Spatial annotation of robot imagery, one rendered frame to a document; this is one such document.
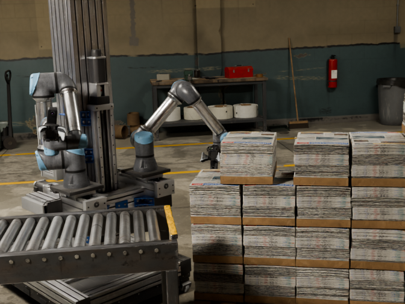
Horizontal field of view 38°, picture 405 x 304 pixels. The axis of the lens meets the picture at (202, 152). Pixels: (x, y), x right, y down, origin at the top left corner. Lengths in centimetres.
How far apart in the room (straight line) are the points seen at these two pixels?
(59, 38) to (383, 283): 230
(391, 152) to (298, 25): 709
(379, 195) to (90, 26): 188
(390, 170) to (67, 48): 192
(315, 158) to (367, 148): 27
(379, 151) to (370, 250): 54
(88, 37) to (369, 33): 750
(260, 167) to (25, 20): 709
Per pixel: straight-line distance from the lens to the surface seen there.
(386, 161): 313
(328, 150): 310
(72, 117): 311
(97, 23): 356
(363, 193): 317
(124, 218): 281
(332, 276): 331
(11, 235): 276
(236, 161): 314
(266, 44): 992
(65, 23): 352
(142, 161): 359
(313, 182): 313
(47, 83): 323
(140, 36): 964
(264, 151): 311
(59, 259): 248
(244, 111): 925
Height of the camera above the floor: 166
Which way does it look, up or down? 12 degrees down
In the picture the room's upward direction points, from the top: 2 degrees counter-clockwise
